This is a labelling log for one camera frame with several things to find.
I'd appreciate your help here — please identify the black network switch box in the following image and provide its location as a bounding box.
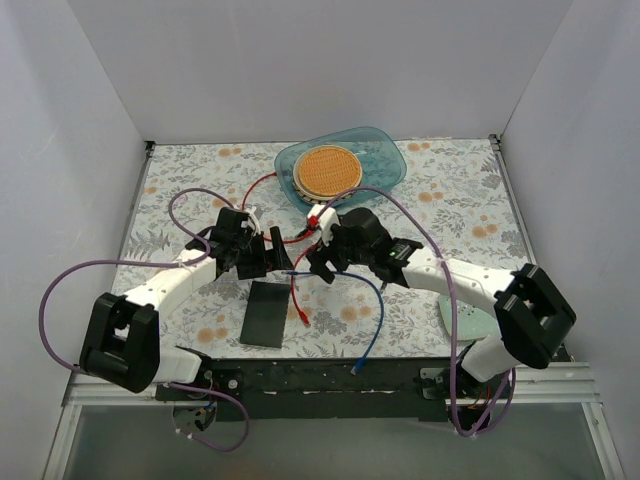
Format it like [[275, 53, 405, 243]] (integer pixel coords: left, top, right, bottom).
[[239, 281, 290, 349]]

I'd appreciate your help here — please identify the blue ethernet cable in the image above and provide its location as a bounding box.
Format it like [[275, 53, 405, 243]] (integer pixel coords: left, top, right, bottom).
[[282, 269, 385, 375]]

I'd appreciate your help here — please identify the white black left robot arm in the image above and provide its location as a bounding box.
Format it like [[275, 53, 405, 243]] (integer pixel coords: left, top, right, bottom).
[[79, 207, 293, 400]]

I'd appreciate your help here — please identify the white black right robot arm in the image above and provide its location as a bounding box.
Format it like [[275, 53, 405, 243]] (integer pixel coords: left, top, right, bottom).
[[307, 205, 577, 398]]

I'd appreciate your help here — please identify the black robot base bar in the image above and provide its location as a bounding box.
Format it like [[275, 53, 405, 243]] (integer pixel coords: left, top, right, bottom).
[[154, 357, 506, 421]]

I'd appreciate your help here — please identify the orange woven round coaster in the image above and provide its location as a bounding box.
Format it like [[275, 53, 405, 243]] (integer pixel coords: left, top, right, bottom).
[[295, 145, 363, 197]]

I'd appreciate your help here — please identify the teal plastic container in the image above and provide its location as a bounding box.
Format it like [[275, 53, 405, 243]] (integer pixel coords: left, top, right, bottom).
[[274, 126, 407, 214]]

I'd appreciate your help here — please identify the floral patterned table mat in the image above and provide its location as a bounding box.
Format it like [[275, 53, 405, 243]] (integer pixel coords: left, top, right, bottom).
[[113, 139, 528, 358]]

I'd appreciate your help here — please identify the light green square plate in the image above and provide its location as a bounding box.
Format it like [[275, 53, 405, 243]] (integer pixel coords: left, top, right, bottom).
[[438, 295, 499, 342]]

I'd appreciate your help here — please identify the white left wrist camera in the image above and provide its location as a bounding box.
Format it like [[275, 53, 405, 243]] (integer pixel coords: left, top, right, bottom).
[[244, 206, 263, 235]]

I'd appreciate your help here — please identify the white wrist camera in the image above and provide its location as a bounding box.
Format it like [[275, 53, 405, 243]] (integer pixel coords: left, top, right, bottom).
[[306, 204, 340, 246], [244, 206, 263, 235]]

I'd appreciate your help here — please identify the long red ethernet cable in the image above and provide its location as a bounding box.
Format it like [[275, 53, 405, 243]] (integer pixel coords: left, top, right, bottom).
[[241, 169, 314, 244]]

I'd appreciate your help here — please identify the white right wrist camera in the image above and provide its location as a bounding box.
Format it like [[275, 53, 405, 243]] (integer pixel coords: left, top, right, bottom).
[[306, 204, 340, 246]]

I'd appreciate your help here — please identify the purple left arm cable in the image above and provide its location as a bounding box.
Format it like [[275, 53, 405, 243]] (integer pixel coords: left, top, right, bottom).
[[38, 187, 251, 454]]

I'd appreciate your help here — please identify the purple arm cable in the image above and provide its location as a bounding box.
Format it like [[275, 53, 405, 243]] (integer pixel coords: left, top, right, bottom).
[[312, 186, 517, 437], [38, 187, 251, 454]]

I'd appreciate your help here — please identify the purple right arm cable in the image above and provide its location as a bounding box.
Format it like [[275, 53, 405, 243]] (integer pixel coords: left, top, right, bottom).
[[312, 186, 517, 437]]

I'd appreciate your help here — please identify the aluminium frame rail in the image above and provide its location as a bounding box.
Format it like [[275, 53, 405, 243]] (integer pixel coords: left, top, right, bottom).
[[44, 362, 624, 479]]

